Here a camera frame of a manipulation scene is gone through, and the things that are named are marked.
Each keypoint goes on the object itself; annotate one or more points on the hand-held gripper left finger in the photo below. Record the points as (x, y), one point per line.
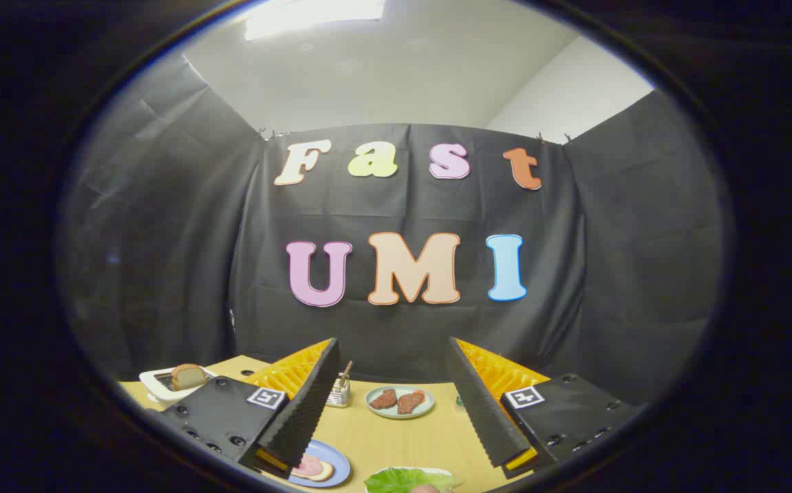
(314, 404)

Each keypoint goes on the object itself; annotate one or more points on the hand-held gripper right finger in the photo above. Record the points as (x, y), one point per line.
(481, 404)

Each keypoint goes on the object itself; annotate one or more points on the green lettuce leaf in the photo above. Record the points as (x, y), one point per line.
(396, 479)

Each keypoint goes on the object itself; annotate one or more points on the plain bread slice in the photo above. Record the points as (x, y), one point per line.
(189, 376)

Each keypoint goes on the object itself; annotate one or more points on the wooden utensil stick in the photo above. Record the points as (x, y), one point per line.
(347, 372)

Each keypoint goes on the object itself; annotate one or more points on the pink ham slice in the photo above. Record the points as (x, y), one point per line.
(308, 465)

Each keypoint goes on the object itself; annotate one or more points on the blue plate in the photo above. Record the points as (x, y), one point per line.
(341, 465)

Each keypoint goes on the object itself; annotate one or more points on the bread slice under ham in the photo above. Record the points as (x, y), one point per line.
(327, 472)

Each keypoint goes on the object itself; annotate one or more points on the white rectangular plate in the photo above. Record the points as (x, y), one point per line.
(456, 479)

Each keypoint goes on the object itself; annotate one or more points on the pale green plate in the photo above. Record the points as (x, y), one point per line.
(399, 415)

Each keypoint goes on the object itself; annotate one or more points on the white toaster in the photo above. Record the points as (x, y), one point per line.
(156, 385)

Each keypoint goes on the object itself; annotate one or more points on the black backdrop cloth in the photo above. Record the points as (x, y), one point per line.
(410, 205)

